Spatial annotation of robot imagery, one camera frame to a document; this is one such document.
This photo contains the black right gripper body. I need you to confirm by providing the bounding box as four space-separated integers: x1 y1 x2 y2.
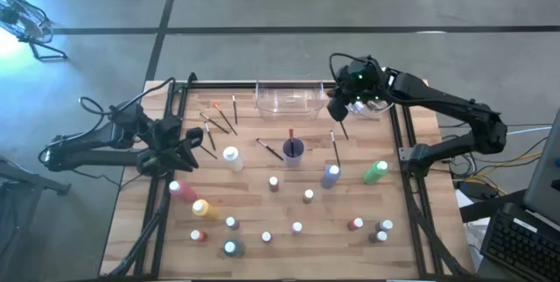
334 84 394 106

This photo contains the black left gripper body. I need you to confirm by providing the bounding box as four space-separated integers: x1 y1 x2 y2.
136 114 193 177

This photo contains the large white paint bottle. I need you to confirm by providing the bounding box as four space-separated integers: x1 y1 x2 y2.
221 145 245 173

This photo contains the lavender plastic cup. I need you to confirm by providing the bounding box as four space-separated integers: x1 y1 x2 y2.
282 137 306 169

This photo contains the large blue paint bottle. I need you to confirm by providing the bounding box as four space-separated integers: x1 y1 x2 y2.
320 164 342 190

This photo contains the large green paint bottle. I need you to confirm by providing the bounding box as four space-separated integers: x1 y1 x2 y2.
362 159 389 187

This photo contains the large red paint bottle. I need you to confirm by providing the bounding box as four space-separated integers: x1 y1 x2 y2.
168 180 199 204

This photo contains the large yellow paint bottle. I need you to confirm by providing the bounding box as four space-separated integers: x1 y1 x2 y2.
191 199 219 221

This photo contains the large teal paint bottle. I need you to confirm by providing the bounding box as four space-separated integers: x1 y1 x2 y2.
221 238 246 259

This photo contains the clear plastic bin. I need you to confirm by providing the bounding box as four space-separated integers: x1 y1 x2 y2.
254 79 327 121

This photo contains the black metal stand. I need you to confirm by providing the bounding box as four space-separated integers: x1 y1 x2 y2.
0 159 72 281

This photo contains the black power brick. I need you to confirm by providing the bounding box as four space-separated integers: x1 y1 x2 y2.
458 180 498 201

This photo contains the black desk beam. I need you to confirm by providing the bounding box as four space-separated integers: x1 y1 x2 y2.
458 188 529 224

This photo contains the black floor fan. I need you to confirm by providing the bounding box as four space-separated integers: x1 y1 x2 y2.
0 0 69 62

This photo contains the black keyboard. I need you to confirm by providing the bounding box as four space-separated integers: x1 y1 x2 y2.
479 202 560 281

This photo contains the white lamp cable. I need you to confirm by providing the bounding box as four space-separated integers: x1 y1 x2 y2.
347 99 395 120

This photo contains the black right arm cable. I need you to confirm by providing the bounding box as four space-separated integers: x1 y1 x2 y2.
328 52 355 82

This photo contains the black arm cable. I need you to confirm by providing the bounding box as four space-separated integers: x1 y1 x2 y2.
328 52 355 82
78 76 177 119

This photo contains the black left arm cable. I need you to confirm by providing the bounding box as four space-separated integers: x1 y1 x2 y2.
78 76 177 119

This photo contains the white floor cable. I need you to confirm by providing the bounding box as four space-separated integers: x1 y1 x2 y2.
502 124 553 137

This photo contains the yellow floor cable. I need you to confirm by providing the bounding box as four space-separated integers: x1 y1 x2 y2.
454 150 543 187

